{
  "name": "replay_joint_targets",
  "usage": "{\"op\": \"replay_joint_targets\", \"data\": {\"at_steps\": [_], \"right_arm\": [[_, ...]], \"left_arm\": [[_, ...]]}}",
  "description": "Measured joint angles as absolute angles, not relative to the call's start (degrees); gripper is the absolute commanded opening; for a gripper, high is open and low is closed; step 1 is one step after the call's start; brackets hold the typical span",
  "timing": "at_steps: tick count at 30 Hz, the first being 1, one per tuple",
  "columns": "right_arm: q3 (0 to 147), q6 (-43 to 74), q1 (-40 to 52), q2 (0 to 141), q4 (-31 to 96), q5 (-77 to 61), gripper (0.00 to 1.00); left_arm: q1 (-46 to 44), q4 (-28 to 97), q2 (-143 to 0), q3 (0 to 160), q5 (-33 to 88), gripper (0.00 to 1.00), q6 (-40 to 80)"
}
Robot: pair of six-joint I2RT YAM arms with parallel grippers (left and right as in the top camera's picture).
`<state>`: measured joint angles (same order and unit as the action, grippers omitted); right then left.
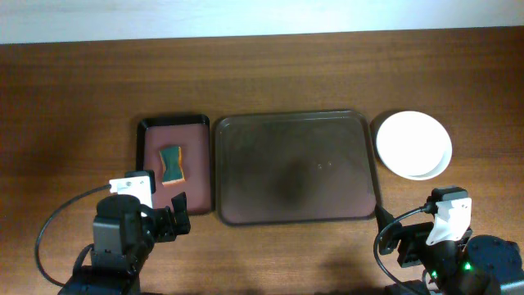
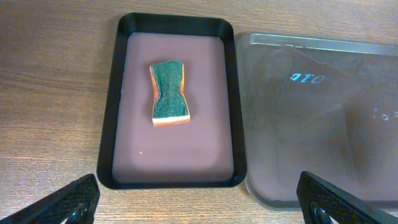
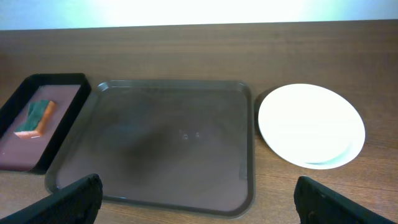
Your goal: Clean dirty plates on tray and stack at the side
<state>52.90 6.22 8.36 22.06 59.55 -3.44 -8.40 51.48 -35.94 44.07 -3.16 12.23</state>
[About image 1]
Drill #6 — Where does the white plate stained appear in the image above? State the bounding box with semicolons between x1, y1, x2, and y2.
375;111;453;164
384;154;451;181

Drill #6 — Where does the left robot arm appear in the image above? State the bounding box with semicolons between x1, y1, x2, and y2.
60;170;191;295

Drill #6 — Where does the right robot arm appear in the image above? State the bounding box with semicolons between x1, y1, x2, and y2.
373;186;523;295

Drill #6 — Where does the black tray with red water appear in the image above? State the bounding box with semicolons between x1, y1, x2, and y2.
136;114;214;215

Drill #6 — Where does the green and orange sponge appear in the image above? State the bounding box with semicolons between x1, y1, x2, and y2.
159;145;185;186

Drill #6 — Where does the large brown serving tray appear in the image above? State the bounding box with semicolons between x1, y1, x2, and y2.
214;110;382;226

